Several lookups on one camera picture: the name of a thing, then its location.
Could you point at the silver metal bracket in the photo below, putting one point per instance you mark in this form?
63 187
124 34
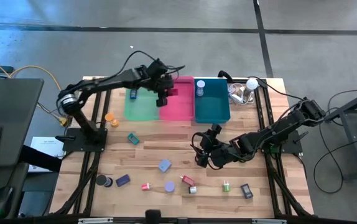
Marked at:
268 221
95 221

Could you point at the black desk leg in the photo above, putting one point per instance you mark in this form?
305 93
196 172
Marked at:
38 158

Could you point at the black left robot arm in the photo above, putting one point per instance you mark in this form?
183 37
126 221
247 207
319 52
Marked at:
104 82

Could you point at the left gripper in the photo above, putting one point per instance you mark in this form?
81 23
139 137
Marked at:
160 77

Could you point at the silver black wall charger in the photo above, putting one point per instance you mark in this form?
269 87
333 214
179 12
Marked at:
192 190

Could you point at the green small wall charger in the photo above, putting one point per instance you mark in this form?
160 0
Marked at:
226 187

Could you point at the blue plastic bin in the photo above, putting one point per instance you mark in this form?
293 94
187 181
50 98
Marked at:
212 109

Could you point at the purple sand hourglass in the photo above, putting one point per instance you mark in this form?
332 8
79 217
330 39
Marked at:
169 186

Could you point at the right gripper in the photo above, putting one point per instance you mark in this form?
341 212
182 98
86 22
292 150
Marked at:
220 152

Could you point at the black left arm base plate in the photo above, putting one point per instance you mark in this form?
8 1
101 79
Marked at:
72 144

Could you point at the white booklet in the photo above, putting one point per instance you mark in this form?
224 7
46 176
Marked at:
46 146

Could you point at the pale lavender cap hourglass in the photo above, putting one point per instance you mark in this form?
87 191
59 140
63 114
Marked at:
200 84

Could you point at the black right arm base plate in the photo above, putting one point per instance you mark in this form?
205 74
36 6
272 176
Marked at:
296 144

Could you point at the pink translucent bin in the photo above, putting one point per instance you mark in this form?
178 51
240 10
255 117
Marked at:
178 109

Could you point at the red multi-port charger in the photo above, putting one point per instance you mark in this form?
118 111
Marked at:
174 92

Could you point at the white power adapter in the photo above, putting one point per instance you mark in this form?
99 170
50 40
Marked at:
237 98

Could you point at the green translucent bin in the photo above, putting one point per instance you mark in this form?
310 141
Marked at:
141 109

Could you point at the orange hourglass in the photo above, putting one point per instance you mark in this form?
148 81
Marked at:
109 117

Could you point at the teal digital timer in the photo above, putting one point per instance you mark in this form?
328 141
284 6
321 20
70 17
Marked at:
132 138

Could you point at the light blue cube charger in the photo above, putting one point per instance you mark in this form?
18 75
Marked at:
165 165

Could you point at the black computer mouse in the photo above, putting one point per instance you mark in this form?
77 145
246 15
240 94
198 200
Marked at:
2 199

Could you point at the indigo digital timer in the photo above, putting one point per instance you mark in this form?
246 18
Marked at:
122 180

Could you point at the grey desk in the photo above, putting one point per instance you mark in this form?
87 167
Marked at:
10 109

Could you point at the white light bulb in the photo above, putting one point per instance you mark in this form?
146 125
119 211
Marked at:
252 84

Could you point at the dark blue digital timer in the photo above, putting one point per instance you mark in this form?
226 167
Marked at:
246 191

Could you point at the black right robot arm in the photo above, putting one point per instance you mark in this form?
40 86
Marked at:
275 133

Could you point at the black aluminium table frame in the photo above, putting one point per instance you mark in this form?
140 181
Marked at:
258 109

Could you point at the black mount block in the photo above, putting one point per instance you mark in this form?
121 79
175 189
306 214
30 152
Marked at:
153 216

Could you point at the black hourglass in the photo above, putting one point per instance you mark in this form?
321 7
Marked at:
101 180

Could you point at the red box wall charger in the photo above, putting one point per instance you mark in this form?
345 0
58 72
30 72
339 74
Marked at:
188 181

